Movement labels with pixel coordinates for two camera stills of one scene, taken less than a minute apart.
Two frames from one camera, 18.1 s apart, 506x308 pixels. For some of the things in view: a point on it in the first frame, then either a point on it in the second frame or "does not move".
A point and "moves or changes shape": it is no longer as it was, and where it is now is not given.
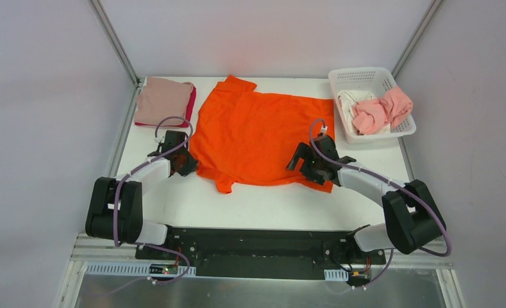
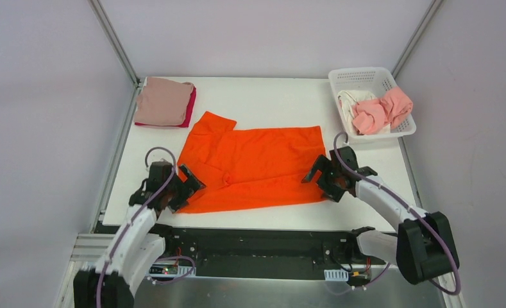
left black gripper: x=183 y=158 to x=185 y=187
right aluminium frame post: x=415 y=37 does not move
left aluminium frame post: x=113 y=40 does not move
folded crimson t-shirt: x=185 y=122 does not move
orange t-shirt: x=242 y=137 moves or changes shape
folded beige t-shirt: x=161 y=97 does not move
